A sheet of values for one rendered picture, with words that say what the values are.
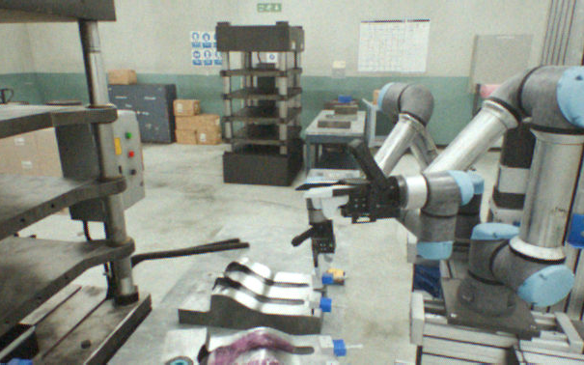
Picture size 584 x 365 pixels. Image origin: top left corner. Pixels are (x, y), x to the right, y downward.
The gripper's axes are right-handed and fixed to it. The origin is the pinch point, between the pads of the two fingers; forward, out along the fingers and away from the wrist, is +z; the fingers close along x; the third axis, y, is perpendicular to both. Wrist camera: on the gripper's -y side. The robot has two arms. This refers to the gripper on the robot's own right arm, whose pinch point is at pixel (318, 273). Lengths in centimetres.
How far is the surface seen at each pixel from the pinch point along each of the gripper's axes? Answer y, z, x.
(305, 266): -10.7, 8.4, 30.9
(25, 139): -339, -69, 236
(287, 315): -8.9, 7.2, -17.6
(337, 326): 6.1, 16.4, -8.3
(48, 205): -73, -39, -37
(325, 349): 4.9, 11.6, -30.1
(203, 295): -42.0, 3.5, -8.9
